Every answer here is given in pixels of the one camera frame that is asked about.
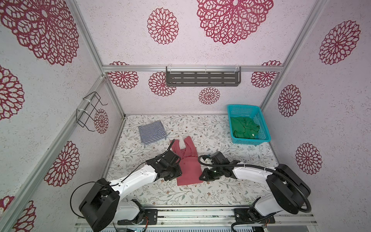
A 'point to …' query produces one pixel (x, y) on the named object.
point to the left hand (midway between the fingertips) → (180, 175)
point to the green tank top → (244, 127)
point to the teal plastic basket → (255, 112)
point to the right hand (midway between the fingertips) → (199, 177)
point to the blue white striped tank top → (151, 132)
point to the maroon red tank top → (189, 164)
